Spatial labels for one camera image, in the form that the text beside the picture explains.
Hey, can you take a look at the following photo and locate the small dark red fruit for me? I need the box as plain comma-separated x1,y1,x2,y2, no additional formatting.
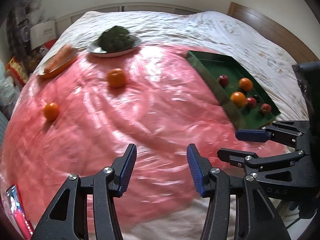
260,103,272,115

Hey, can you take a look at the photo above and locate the dark purple plum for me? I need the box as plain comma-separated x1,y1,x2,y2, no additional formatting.
253,94,260,103

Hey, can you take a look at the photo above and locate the red tomato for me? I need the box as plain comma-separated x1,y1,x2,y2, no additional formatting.
245,97,257,110

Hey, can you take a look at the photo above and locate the small orange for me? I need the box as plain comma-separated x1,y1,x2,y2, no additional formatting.
43,102,60,121
230,92,246,108

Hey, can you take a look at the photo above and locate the green tray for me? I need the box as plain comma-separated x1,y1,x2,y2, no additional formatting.
185,50,281,131

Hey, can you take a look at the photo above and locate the large orange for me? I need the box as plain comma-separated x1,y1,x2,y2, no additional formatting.
239,77,253,92

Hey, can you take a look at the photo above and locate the red apple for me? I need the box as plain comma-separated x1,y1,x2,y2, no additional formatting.
218,75,229,88

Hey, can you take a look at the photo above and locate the pink plastic sheet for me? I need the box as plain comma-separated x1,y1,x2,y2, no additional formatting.
1,46,285,232

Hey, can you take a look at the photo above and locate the wooden headboard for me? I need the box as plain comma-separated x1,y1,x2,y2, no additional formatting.
227,2,319,63

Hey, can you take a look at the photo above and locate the translucent plastic bag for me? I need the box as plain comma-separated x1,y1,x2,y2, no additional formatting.
0,61,20,120

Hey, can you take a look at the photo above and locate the orange on sheet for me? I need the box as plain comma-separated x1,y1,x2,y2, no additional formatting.
106,68,126,88

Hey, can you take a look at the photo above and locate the red yellow snack package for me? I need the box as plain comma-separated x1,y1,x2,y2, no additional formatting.
6,56,29,87

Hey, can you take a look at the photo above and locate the orange carrot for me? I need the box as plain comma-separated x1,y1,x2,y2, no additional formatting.
44,44,73,73

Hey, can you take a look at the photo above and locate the green leafy vegetable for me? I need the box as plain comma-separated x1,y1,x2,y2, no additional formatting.
98,25,131,50

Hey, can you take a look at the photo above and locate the floral white bedsheet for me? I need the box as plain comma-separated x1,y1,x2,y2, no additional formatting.
44,11,308,120

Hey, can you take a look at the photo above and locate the white cardboard box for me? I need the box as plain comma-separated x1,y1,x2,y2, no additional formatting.
30,21,56,50

